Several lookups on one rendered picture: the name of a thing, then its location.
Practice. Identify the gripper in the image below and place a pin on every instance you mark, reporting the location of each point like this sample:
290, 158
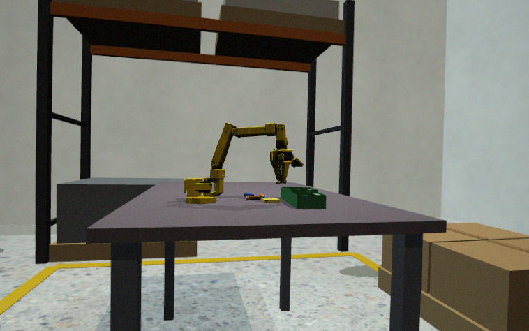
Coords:
281, 160

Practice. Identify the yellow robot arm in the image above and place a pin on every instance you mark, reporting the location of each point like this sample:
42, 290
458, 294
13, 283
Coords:
195, 186

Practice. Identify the green rack of bins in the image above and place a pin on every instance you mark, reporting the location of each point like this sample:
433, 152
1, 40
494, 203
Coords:
303, 197

